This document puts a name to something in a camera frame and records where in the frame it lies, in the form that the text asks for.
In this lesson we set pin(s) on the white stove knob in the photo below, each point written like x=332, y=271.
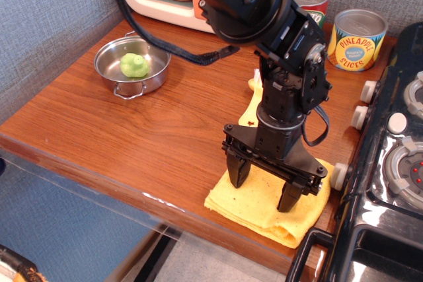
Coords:
x=358, y=117
x=338, y=176
x=368, y=91

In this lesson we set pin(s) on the round white stove button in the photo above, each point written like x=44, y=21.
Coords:
x=397, y=123

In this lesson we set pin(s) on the black oven door handle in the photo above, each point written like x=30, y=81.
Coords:
x=314, y=236

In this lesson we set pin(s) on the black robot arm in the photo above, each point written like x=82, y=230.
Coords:
x=292, y=51

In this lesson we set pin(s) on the yellow toy dish brush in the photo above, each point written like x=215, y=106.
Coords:
x=249, y=117

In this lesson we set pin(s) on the grey front stove burner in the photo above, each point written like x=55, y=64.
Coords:
x=403, y=171

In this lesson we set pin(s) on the grey rear stove burner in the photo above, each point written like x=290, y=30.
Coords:
x=413, y=105

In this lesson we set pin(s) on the middle white stove knob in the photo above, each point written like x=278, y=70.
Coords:
x=358, y=117

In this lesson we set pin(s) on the small steel pot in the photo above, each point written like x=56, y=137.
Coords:
x=107, y=64

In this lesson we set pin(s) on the black toy stove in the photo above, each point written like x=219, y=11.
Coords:
x=378, y=236

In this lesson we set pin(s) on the lower white stove knob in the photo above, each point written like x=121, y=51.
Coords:
x=338, y=176

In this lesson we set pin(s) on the green toy vegetable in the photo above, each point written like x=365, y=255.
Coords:
x=134, y=65

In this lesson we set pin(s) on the upper white stove knob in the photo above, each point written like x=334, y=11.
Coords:
x=368, y=91

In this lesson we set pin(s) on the orange object bottom left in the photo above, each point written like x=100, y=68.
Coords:
x=14, y=270

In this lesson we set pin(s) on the grey stove burner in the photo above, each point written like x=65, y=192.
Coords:
x=403, y=171
x=413, y=105

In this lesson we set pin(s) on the clear acrylic table guard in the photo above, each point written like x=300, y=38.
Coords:
x=168, y=179

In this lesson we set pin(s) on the pineapple slices toy can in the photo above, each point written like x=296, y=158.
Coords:
x=356, y=39

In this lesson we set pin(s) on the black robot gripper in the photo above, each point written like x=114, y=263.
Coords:
x=277, y=151

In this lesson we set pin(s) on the yellow towel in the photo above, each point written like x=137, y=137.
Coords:
x=255, y=205

